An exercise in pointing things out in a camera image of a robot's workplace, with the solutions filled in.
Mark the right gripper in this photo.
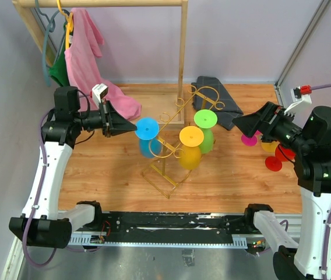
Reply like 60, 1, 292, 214
231, 100, 311, 152

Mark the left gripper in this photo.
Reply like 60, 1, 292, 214
73, 98, 137, 138

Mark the pink wine glass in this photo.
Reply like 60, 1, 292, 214
241, 131, 261, 146

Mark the orange wine glass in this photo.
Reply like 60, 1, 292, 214
261, 141, 279, 153
179, 125, 204, 170

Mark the blue wine glass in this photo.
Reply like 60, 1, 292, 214
135, 117, 162, 159

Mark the red wine glass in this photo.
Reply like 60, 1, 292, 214
265, 145, 295, 172

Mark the green wine glass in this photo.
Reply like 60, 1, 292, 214
194, 109, 217, 154

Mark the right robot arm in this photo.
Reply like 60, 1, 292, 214
233, 102, 331, 279

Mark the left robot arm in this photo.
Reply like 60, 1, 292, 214
9, 83, 136, 249

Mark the wooden clothes rack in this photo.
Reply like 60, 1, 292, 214
12, 1, 188, 120

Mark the grey folded cloth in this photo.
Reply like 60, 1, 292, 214
191, 76, 243, 131

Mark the green garment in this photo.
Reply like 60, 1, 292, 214
48, 23, 70, 87

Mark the pink garment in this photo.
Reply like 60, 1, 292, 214
65, 8, 142, 120

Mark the yellow hanger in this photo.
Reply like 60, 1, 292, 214
57, 0, 74, 50

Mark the blue-grey hanger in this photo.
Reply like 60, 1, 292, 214
34, 1, 60, 87

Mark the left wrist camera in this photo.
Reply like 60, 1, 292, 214
91, 83, 108, 107

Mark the gold wire glass rack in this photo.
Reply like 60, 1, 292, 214
140, 85, 224, 199

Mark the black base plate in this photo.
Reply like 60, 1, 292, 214
75, 212, 258, 245

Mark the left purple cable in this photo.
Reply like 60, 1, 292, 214
22, 93, 99, 268

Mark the aluminium frame rail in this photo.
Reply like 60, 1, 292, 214
0, 208, 331, 280

